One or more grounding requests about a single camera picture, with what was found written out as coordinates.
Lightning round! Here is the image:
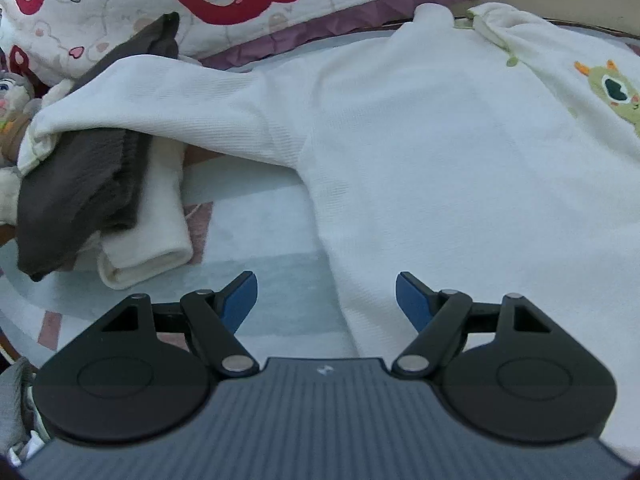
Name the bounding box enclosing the white waffle-knit garment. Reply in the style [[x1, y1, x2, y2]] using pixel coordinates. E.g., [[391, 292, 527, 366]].
[[17, 2, 640, 466]]

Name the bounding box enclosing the beige bed board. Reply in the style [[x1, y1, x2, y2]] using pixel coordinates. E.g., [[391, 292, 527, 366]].
[[450, 0, 640, 38]]

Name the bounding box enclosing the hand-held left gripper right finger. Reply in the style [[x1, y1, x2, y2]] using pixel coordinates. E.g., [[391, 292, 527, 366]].
[[391, 271, 553, 378]]

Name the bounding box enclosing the grey plush toy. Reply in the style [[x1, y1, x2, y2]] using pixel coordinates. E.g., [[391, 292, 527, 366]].
[[0, 70, 38, 228]]

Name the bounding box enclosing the dark brown folded cloth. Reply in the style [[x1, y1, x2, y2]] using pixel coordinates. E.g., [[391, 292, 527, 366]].
[[17, 11, 181, 281]]

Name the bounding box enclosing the cream folded cloth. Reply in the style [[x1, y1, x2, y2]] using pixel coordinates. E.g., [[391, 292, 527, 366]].
[[75, 137, 193, 291]]

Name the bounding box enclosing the red bear print quilt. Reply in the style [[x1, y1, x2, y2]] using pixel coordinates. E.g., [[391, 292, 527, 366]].
[[0, 0, 571, 86]]

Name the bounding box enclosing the grey garment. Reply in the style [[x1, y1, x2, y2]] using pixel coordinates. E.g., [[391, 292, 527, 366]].
[[0, 357, 38, 461]]

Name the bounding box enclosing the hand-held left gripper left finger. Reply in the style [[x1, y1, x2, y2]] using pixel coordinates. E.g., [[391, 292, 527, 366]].
[[100, 271, 261, 378]]

